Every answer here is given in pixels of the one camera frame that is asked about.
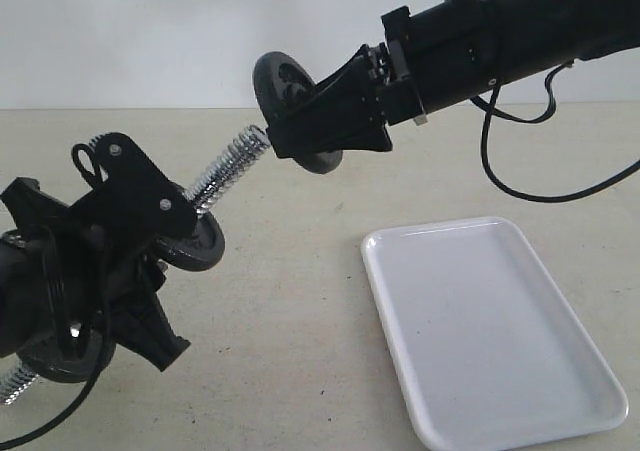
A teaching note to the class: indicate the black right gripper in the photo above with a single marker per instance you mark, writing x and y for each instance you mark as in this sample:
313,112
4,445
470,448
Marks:
349,108

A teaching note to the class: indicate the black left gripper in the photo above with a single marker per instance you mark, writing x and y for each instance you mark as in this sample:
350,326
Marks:
50,266

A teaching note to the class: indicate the chrome dumbbell bar with plates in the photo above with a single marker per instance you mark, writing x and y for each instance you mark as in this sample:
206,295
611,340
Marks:
200,251

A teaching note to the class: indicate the black weight plate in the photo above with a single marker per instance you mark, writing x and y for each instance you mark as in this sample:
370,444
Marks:
280,83

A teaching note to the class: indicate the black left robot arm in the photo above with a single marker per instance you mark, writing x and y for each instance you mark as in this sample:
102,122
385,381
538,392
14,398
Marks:
81,348

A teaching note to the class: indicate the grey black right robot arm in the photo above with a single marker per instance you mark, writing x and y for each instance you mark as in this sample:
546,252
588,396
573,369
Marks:
428,61

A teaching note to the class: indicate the white rectangular plastic tray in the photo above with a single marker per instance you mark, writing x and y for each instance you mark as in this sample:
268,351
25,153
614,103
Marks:
487,351

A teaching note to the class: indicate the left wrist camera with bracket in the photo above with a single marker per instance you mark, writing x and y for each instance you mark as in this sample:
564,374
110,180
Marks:
135,181

